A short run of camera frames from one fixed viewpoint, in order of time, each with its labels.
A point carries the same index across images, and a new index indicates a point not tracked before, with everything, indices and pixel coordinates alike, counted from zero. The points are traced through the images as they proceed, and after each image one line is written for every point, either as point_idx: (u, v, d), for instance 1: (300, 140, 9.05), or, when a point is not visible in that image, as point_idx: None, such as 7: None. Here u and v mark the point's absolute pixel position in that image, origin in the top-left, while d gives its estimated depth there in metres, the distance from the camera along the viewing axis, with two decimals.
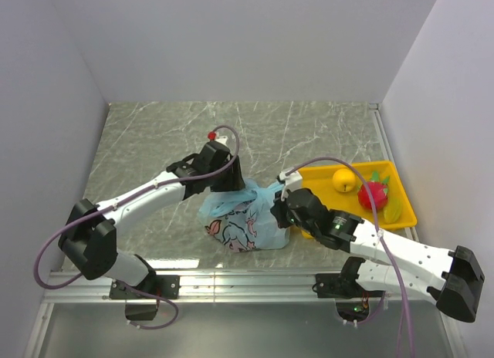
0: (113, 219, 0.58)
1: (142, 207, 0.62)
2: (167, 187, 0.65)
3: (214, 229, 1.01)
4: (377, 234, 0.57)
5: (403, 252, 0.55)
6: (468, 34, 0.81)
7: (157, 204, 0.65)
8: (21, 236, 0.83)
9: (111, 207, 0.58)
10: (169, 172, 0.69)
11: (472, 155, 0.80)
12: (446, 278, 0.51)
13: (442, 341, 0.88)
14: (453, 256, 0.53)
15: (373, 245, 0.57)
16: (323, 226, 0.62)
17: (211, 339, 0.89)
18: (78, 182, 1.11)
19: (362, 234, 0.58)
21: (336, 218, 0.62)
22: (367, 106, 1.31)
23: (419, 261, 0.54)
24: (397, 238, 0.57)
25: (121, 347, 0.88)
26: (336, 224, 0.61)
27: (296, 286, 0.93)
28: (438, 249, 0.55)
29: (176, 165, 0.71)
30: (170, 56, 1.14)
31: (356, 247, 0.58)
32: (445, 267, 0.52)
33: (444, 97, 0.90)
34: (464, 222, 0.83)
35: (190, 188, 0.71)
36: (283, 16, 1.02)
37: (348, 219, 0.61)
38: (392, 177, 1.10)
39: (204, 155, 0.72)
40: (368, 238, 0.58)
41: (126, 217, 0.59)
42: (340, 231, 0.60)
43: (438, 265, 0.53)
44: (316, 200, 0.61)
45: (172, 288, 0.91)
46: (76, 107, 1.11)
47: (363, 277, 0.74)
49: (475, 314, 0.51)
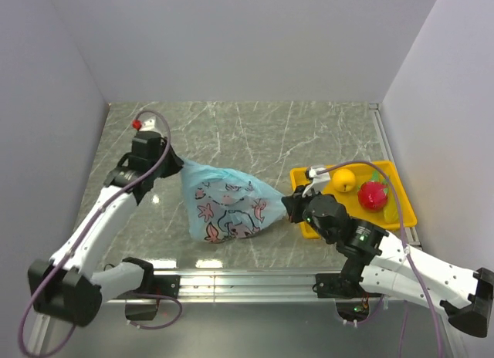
0: (78, 266, 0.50)
1: (101, 237, 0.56)
2: (114, 204, 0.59)
3: (214, 235, 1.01)
4: (404, 250, 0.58)
5: (431, 271, 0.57)
6: (468, 34, 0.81)
7: (114, 224, 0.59)
8: (20, 236, 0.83)
9: (68, 256, 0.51)
10: (109, 187, 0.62)
11: (472, 154, 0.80)
12: (472, 300, 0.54)
13: (442, 341, 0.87)
14: (478, 278, 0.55)
15: (400, 261, 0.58)
16: (346, 235, 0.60)
17: (211, 339, 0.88)
18: (77, 182, 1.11)
19: (389, 248, 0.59)
21: (359, 227, 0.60)
22: (367, 106, 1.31)
23: (445, 281, 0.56)
24: (425, 254, 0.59)
25: (121, 347, 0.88)
26: (359, 235, 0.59)
27: (296, 286, 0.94)
28: (462, 269, 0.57)
29: (113, 174, 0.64)
30: (170, 55, 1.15)
31: (381, 259, 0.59)
32: (472, 289, 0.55)
33: (444, 97, 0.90)
34: (464, 222, 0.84)
35: (139, 190, 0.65)
36: (283, 16, 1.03)
37: (372, 231, 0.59)
38: (392, 177, 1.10)
39: (138, 150, 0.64)
40: (394, 253, 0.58)
41: (89, 256, 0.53)
42: (363, 244, 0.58)
43: (464, 288, 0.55)
44: (343, 210, 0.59)
45: (173, 288, 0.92)
46: (76, 107, 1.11)
47: (367, 282, 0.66)
49: (484, 329, 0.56)
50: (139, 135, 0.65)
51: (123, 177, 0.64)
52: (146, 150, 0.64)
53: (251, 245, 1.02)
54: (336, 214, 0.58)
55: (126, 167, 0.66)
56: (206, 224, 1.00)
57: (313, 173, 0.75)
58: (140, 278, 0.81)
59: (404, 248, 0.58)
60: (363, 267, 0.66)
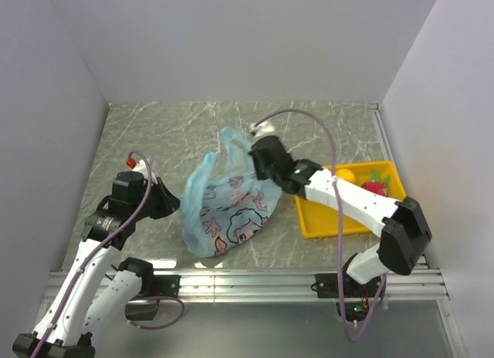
0: (60, 338, 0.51)
1: (83, 300, 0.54)
2: (93, 262, 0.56)
3: (223, 248, 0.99)
4: (332, 179, 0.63)
5: (352, 198, 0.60)
6: (467, 35, 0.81)
7: (98, 280, 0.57)
8: (20, 235, 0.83)
9: (49, 329, 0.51)
10: (86, 241, 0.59)
11: (472, 155, 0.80)
12: (385, 222, 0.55)
13: (442, 341, 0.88)
14: (398, 205, 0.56)
15: (324, 190, 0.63)
16: (284, 171, 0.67)
17: (211, 339, 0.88)
18: (78, 182, 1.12)
19: (319, 179, 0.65)
21: (296, 165, 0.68)
22: (367, 106, 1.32)
23: (364, 206, 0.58)
24: (352, 186, 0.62)
25: (121, 346, 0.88)
26: (296, 170, 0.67)
27: (298, 286, 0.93)
28: (386, 198, 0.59)
29: (92, 221, 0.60)
30: (170, 55, 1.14)
31: (312, 190, 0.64)
32: (387, 213, 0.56)
33: (444, 98, 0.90)
34: (463, 222, 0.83)
35: (119, 238, 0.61)
36: (283, 15, 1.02)
37: (309, 167, 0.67)
38: (391, 177, 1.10)
39: (119, 194, 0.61)
40: (323, 184, 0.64)
41: (72, 325, 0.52)
42: (299, 176, 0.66)
43: (380, 211, 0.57)
44: (279, 145, 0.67)
45: (173, 288, 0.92)
46: (76, 108, 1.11)
47: (353, 267, 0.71)
49: (409, 263, 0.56)
50: (119, 178, 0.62)
51: (100, 226, 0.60)
52: (128, 194, 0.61)
53: (251, 245, 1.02)
54: (272, 147, 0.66)
55: (105, 212, 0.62)
56: (212, 238, 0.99)
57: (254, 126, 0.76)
58: (140, 281, 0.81)
59: (332, 178, 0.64)
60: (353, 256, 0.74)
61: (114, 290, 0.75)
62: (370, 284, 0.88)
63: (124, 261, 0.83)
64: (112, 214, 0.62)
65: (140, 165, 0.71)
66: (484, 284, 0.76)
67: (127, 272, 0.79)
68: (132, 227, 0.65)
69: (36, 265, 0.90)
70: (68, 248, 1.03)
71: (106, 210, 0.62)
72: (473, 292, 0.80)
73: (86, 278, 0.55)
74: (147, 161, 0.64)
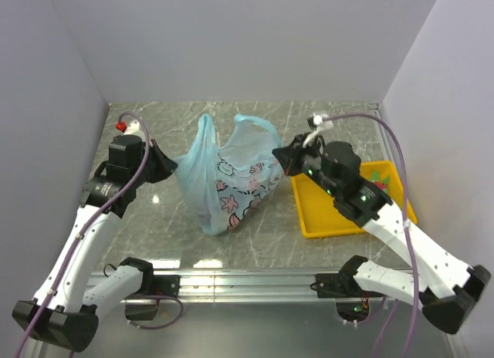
0: (62, 304, 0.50)
1: (83, 266, 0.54)
2: (93, 227, 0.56)
3: (236, 223, 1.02)
4: (403, 221, 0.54)
5: (423, 251, 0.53)
6: (467, 33, 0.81)
7: (98, 248, 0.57)
8: (20, 235, 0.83)
9: (50, 295, 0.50)
10: (86, 207, 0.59)
11: (472, 154, 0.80)
12: (456, 292, 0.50)
13: (442, 341, 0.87)
14: (474, 275, 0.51)
15: (394, 232, 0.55)
16: (349, 193, 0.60)
17: (211, 339, 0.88)
18: (78, 182, 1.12)
19: (387, 216, 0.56)
21: (364, 189, 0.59)
22: (367, 106, 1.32)
23: (435, 266, 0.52)
24: (425, 235, 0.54)
25: (121, 347, 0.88)
26: (363, 194, 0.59)
27: (297, 286, 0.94)
28: (458, 261, 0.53)
29: (91, 188, 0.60)
30: (170, 55, 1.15)
31: (376, 225, 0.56)
32: (460, 281, 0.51)
33: (444, 97, 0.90)
34: (463, 222, 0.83)
35: (119, 204, 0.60)
36: (282, 15, 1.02)
37: (377, 194, 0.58)
38: (392, 177, 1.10)
39: (116, 159, 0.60)
40: (392, 223, 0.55)
41: (72, 292, 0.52)
42: (365, 204, 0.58)
43: (451, 277, 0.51)
44: (356, 163, 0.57)
45: (173, 288, 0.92)
46: (76, 107, 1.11)
47: (360, 275, 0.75)
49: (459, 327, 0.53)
50: (116, 142, 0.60)
51: (99, 192, 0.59)
52: (126, 157, 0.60)
53: (251, 245, 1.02)
54: (346, 163, 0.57)
55: (104, 179, 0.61)
56: (228, 215, 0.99)
57: (318, 121, 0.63)
58: (140, 280, 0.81)
59: (404, 221, 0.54)
60: (363, 264, 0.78)
61: (116, 277, 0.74)
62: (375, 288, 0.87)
63: (124, 261, 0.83)
64: (111, 180, 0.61)
65: (133, 129, 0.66)
66: None
67: (129, 267, 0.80)
68: (133, 192, 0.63)
69: (36, 264, 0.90)
70: None
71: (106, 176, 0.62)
72: None
73: (86, 244, 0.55)
74: (143, 123, 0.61)
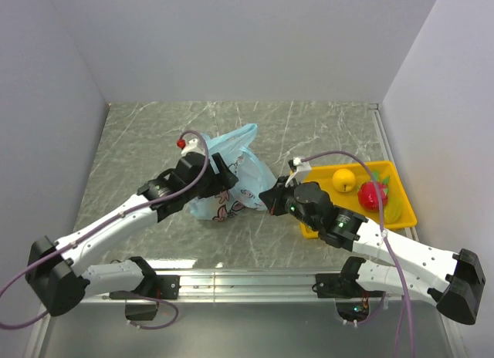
0: (72, 259, 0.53)
1: (107, 241, 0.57)
2: (135, 214, 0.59)
3: (223, 215, 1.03)
4: (381, 233, 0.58)
5: (407, 254, 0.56)
6: (468, 34, 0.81)
7: (127, 231, 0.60)
8: (20, 236, 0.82)
9: (70, 245, 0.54)
10: (140, 195, 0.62)
11: (472, 155, 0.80)
12: (450, 281, 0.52)
13: (442, 341, 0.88)
14: (458, 259, 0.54)
15: (377, 245, 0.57)
16: (328, 223, 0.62)
17: (211, 339, 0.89)
18: (77, 182, 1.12)
19: (367, 233, 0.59)
21: (340, 216, 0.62)
22: (367, 106, 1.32)
23: (423, 263, 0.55)
24: (401, 238, 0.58)
25: (122, 346, 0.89)
26: (340, 222, 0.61)
27: (297, 286, 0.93)
28: (442, 252, 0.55)
29: (148, 184, 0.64)
30: (170, 56, 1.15)
31: (360, 245, 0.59)
32: (449, 269, 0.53)
33: (444, 99, 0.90)
34: (463, 223, 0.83)
35: (164, 209, 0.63)
36: (282, 16, 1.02)
37: (352, 218, 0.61)
38: (392, 177, 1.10)
39: (180, 170, 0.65)
40: (372, 238, 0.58)
41: (87, 254, 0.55)
42: (343, 230, 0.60)
43: (441, 268, 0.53)
44: (326, 197, 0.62)
45: (172, 288, 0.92)
46: (76, 108, 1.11)
47: (363, 278, 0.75)
49: (475, 316, 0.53)
50: (187, 157, 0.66)
51: (155, 191, 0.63)
52: (190, 173, 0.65)
53: (251, 245, 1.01)
54: (317, 200, 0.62)
55: (163, 182, 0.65)
56: (218, 205, 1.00)
57: (298, 161, 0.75)
58: (139, 281, 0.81)
59: (381, 232, 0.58)
60: (361, 265, 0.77)
61: (120, 268, 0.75)
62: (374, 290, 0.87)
63: (134, 257, 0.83)
64: (168, 185, 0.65)
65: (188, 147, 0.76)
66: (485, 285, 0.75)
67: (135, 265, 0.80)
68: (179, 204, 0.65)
69: None
70: None
71: (164, 180, 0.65)
72: None
73: (123, 223, 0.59)
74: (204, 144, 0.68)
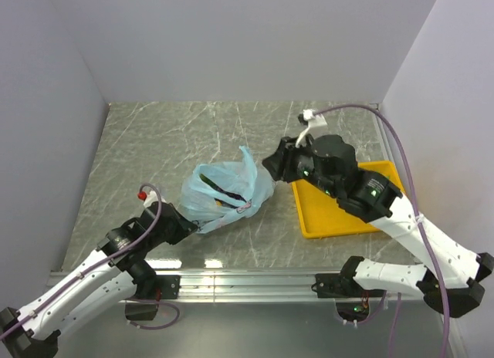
0: (33, 329, 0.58)
1: (67, 305, 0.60)
2: (94, 274, 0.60)
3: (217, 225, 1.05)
4: (417, 216, 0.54)
5: (437, 246, 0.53)
6: (468, 35, 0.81)
7: (91, 289, 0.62)
8: (19, 236, 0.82)
9: (30, 317, 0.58)
10: (99, 251, 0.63)
11: (472, 154, 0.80)
12: (469, 285, 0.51)
13: (442, 341, 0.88)
14: (481, 265, 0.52)
15: (407, 227, 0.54)
16: (353, 187, 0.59)
17: (211, 339, 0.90)
18: (78, 182, 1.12)
19: (400, 211, 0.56)
21: (372, 183, 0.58)
22: (367, 106, 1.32)
23: (448, 258, 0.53)
24: (434, 227, 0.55)
25: (123, 347, 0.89)
26: (368, 187, 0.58)
27: (298, 286, 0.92)
28: (467, 252, 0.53)
29: (112, 236, 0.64)
30: (170, 56, 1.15)
31: (388, 221, 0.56)
32: (472, 273, 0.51)
33: (445, 98, 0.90)
34: (463, 222, 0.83)
35: (126, 260, 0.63)
36: (282, 17, 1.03)
37: (387, 188, 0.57)
38: (392, 177, 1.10)
39: (144, 221, 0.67)
40: (404, 217, 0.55)
41: (47, 321, 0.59)
42: (374, 199, 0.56)
43: (463, 269, 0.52)
44: (350, 157, 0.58)
45: (172, 288, 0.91)
46: (77, 108, 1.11)
47: (360, 275, 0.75)
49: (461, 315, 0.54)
50: (151, 207, 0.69)
51: (117, 244, 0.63)
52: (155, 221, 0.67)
53: (251, 245, 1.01)
54: (340, 156, 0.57)
55: (126, 232, 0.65)
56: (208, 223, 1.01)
57: (309, 116, 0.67)
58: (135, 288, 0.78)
59: (416, 215, 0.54)
60: (360, 262, 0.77)
61: (104, 290, 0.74)
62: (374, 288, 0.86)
63: None
64: (130, 236, 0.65)
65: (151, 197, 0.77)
66: (485, 283, 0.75)
67: (126, 273, 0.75)
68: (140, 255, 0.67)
69: (36, 265, 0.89)
70: (68, 248, 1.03)
71: (128, 231, 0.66)
72: None
73: (83, 283, 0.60)
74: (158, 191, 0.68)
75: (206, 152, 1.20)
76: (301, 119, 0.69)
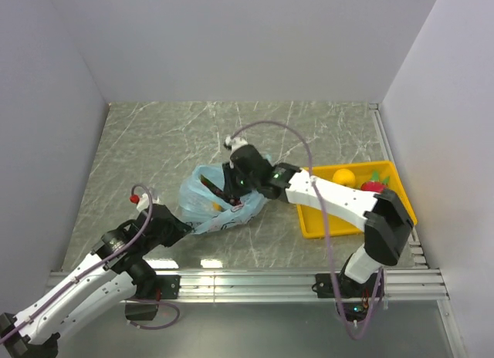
0: (29, 335, 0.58)
1: (62, 310, 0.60)
2: (89, 277, 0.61)
3: None
4: (310, 180, 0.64)
5: (333, 196, 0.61)
6: (468, 34, 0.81)
7: (87, 294, 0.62)
8: (19, 236, 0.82)
9: (26, 322, 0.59)
10: (94, 254, 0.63)
11: (472, 155, 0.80)
12: (367, 216, 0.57)
13: (443, 341, 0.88)
14: (377, 197, 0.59)
15: (305, 190, 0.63)
16: (264, 177, 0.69)
17: (211, 339, 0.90)
18: (78, 183, 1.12)
19: (297, 181, 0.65)
21: (276, 170, 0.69)
22: (367, 106, 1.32)
23: (346, 203, 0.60)
24: (330, 184, 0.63)
25: (122, 347, 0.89)
26: (275, 174, 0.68)
27: (297, 286, 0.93)
28: (364, 194, 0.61)
29: (106, 238, 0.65)
30: (170, 55, 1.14)
31: (292, 193, 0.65)
32: (367, 207, 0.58)
33: (444, 98, 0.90)
34: (463, 223, 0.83)
35: (120, 262, 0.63)
36: (282, 16, 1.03)
37: (287, 170, 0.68)
38: (392, 177, 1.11)
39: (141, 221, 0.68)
40: (302, 184, 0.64)
41: (44, 326, 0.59)
42: (278, 180, 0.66)
43: (360, 207, 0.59)
44: (255, 153, 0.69)
45: (173, 288, 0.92)
46: (77, 108, 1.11)
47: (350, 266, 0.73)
49: (394, 251, 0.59)
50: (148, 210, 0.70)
51: (112, 248, 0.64)
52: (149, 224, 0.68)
53: (251, 245, 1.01)
54: (248, 155, 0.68)
55: (121, 234, 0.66)
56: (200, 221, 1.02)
57: (229, 140, 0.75)
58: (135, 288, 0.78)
59: (310, 178, 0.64)
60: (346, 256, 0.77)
61: (103, 292, 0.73)
62: (368, 282, 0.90)
63: None
64: (126, 238, 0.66)
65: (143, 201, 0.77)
66: (484, 283, 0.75)
67: (125, 274, 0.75)
68: (136, 258, 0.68)
69: (36, 265, 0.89)
70: (68, 248, 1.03)
71: (124, 231, 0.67)
72: (473, 292, 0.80)
73: (78, 287, 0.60)
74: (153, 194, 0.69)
75: (206, 152, 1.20)
76: (225, 144, 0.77)
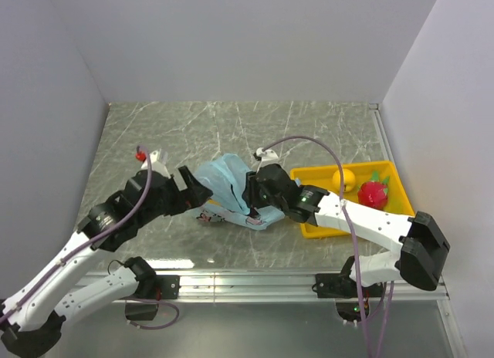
0: (18, 322, 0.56)
1: (52, 295, 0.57)
2: (76, 260, 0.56)
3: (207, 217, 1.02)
4: (340, 203, 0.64)
5: (364, 220, 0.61)
6: (468, 33, 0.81)
7: (78, 275, 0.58)
8: (19, 235, 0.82)
9: (15, 310, 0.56)
10: (80, 234, 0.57)
11: (472, 154, 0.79)
12: (403, 242, 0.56)
13: (442, 341, 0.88)
14: (411, 221, 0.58)
15: (335, 214, 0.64)
16: (292, 200, 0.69)
17: (211, 339, 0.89)
18: (78, 183, 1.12)
19: (326, 205, 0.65)
21: (304, 192, 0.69)
22: (367, 106, 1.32)
23: (379, 227, 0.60)
24: (360, 207, 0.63)
25: (122, 348, 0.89)
26: (303, 197, 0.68)
27: (297, 286, 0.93)
28: (397, 216, 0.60)
29: (92, 215, 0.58)
30: (169, 56, 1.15)
31: (321, 217, 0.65)
32: (403, 231, 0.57)
33: (445, 97, 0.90)
34: (463, 222, 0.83)
35: (110, 240, 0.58)
36: (282, 16, 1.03)
37: (315, 193, 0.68)
38: (392, 177, 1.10)
39: (129, 194, 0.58)
40: (332, 208, 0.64)
41: (33, 312, 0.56)
42: (306, 204, 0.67)
43: (395, 231, 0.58)
44: (283, 174, 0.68)
45: (173, 288, 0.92)
46: (77, 108, 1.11)
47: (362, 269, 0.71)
49: (433, 278, 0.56)
50: (137, 177, 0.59)
51: (99, 224, 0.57)
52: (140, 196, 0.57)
53: (251, 246, 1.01)
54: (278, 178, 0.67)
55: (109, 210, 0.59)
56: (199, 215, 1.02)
57: (260, 151, 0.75)
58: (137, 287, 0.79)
59: (340, 202, 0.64)
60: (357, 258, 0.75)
61: (108, 284, 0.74)
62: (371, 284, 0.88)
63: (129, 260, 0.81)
64: (116, 213, 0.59)
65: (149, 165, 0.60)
66: (485, 284, 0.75)
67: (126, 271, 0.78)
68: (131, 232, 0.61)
69: (36, 265, 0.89)
70: None
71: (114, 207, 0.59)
72: (474, 292, 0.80)
73: (65, 271, 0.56)
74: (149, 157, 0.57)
75: (206, 152, 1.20)
76: (255, 154, 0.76)
